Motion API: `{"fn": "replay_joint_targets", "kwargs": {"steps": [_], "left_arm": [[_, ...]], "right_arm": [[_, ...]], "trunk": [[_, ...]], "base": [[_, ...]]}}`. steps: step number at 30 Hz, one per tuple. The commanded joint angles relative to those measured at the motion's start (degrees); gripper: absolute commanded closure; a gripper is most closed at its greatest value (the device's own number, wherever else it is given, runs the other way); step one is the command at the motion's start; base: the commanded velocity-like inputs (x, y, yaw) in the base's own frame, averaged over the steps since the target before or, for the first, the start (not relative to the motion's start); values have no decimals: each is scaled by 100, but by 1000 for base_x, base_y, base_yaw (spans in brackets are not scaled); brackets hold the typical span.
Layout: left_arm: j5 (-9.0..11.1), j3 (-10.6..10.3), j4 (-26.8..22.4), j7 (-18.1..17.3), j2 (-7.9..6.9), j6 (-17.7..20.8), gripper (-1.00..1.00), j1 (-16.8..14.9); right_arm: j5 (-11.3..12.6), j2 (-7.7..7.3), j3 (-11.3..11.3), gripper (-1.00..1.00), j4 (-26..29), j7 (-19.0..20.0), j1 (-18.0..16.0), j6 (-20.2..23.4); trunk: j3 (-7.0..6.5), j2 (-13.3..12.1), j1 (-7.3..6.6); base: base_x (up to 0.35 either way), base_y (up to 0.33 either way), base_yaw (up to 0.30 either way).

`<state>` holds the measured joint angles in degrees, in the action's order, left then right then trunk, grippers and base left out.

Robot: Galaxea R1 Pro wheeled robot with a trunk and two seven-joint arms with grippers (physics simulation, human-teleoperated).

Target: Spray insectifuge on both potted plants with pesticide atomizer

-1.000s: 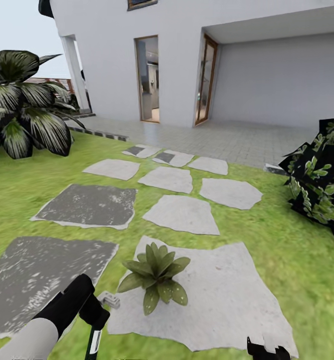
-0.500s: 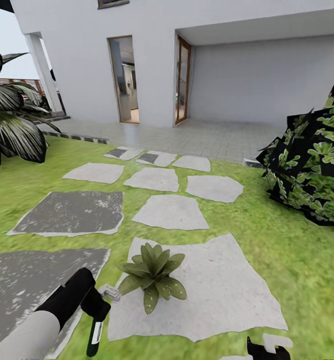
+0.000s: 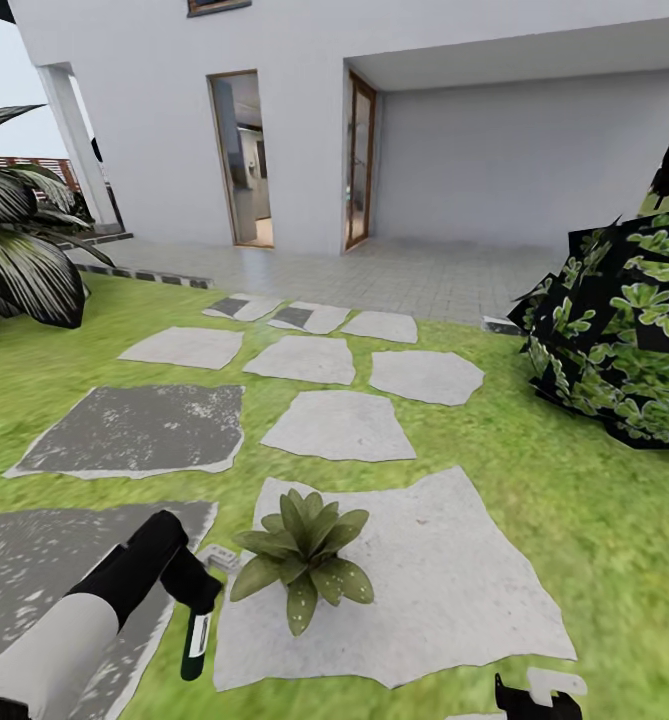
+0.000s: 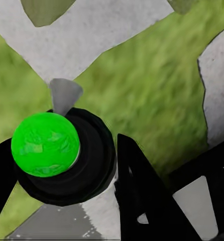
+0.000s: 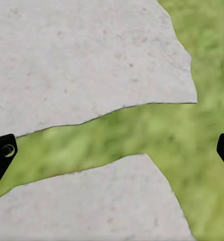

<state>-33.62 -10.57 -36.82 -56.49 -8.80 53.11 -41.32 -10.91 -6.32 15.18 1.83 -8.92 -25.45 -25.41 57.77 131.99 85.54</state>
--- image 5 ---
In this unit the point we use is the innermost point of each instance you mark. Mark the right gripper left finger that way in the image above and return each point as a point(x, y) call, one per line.
point(8, 149)

